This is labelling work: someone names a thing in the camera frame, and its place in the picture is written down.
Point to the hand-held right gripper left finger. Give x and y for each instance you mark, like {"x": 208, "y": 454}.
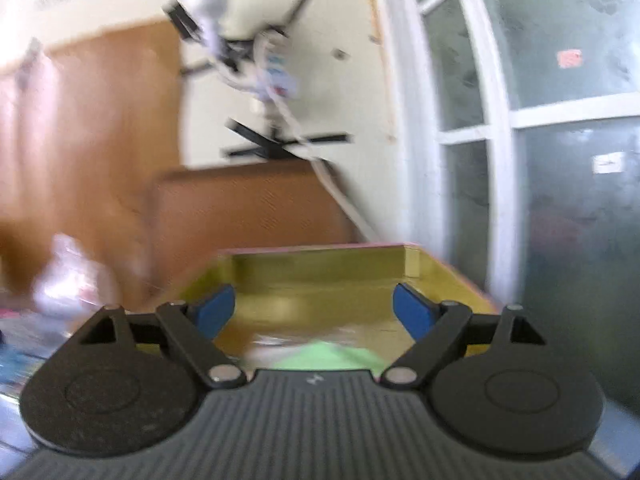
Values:
{"x": 215, "y": 310}

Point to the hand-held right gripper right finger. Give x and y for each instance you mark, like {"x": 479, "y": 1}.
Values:
{"x": 412, "y": 310}

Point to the pink macaron-print tin box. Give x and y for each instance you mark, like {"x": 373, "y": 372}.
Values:
{"x": 320, "y": 280}

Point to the light green soft cloth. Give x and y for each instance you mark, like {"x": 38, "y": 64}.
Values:
{"x": 325, "y": 355}

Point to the brown woven chair back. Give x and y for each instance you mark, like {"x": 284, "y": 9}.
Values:
{"x": 250, "y": 210}

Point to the plastic-wrapped white cup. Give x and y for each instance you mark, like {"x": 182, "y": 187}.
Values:
{"x": 70, "y": 275}

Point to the crossed black tape strips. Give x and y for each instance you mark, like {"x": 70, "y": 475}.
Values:
{"x": 272, "y": 142}

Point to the white-framed frosted window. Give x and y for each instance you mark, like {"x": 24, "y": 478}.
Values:
{"x": 500, "y": 110}

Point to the black tape strip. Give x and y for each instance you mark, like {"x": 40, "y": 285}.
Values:
{"x": 175, "y": 17}
{"x": 299, "y": 6}
{"x": 197, "y": 69}

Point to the white window sticker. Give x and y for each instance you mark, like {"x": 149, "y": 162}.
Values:
{"x": 607, "y": 163}

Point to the white power strip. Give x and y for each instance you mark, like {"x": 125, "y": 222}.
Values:
{"x": 275, "y": 70}

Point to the red window sticker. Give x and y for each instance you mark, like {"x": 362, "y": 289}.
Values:
{"x": 570, "y": 58}

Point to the wall screw anchor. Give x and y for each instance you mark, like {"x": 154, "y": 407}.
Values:
{"x": 340, "y": 53}

